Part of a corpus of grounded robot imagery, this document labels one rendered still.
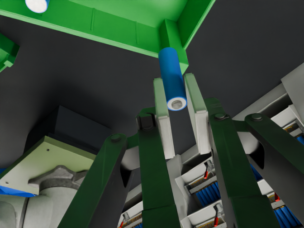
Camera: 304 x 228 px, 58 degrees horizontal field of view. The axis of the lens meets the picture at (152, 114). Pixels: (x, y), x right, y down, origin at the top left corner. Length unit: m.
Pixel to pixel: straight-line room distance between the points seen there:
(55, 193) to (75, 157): 0.14
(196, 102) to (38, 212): 0.84
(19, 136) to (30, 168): 0.29
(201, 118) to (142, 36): 0.18
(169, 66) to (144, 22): 0.11
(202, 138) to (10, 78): 0.91
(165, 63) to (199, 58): 0.69
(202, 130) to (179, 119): 1.00
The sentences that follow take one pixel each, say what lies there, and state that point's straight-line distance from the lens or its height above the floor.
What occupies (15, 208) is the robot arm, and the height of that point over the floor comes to 0.37.
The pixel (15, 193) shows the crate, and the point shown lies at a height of 0.00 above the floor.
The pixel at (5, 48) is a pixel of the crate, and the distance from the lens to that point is 0.89.
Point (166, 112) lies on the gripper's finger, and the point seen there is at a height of 0.59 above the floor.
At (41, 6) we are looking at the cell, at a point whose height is 0.47.
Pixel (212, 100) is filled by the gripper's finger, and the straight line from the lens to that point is 0.19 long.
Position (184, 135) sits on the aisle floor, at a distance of 1.26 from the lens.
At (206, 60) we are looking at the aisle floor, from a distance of 0.95.
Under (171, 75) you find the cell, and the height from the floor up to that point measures 0.52.
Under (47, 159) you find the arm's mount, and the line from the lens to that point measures 0.97.
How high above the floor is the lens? 0.69
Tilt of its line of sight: 38 degrees down
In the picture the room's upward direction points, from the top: 175 degrees clockwise
